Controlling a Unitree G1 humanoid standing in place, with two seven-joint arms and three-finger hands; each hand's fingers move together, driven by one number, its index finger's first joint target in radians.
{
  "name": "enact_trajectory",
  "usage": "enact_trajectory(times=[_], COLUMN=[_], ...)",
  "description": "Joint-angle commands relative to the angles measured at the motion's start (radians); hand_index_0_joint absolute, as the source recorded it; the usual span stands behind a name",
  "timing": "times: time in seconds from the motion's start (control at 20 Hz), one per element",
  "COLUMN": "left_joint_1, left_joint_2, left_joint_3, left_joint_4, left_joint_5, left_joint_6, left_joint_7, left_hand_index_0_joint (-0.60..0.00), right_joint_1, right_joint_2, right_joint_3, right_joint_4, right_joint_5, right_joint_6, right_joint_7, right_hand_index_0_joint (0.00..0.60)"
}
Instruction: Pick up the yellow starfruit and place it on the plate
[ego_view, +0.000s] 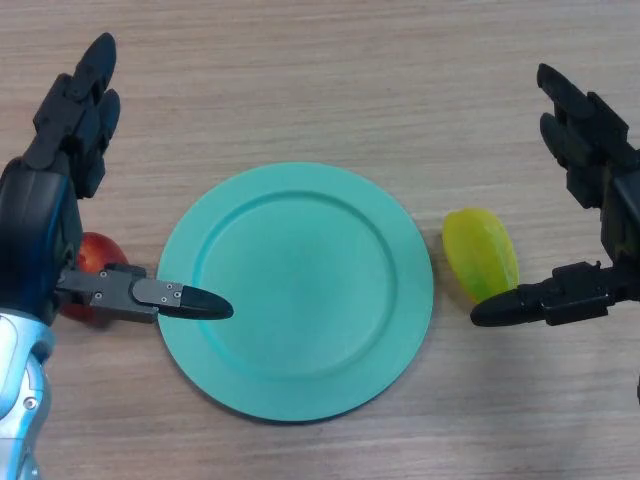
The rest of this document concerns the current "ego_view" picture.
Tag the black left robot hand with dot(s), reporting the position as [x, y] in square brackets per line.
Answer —
[35, 225]

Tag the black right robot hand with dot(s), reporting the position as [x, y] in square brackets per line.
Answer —
[622, 220]

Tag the yellow starfruit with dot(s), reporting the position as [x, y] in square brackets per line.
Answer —
[480, 250]

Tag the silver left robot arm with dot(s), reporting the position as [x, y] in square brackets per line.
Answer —
[20, 400]

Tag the green round plate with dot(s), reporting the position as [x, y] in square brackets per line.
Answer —
[300, 280]

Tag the red apple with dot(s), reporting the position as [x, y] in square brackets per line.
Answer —
[97, 252]

